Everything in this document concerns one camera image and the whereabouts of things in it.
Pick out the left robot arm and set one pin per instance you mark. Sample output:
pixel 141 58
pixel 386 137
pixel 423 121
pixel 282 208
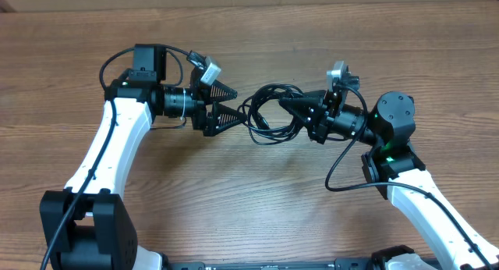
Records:
pixel 86 224

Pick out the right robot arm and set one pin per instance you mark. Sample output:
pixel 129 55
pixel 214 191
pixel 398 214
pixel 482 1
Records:
pixel 393 167

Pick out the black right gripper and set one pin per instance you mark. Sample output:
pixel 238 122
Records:
pixel 316 98

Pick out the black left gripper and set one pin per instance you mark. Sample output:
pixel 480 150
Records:
pixel 203 99

